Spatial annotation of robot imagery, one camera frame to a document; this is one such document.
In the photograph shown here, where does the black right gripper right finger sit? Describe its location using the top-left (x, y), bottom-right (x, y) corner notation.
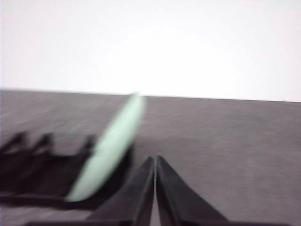
top-left (157, 155), bottom-right (301, 226)

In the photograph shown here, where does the green plate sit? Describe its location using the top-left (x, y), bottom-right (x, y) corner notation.
top-left (65, 93), bottom-right (144, 202)

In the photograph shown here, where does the black plastic dish rack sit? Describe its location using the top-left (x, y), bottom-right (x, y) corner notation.
top-left (0, 133), bottom-right (134, 208)

